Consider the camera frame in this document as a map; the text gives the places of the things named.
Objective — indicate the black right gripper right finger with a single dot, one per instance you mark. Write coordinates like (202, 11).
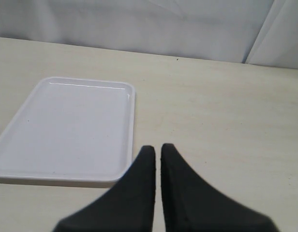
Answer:
(190, 204)

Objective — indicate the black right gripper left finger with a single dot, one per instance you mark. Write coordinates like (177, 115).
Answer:
(127, 207)

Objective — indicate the white rectangular plastic tray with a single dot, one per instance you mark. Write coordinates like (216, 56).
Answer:
(70, 131)

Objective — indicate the white backdrop curtain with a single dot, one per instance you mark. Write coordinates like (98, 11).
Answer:
(260, 32)

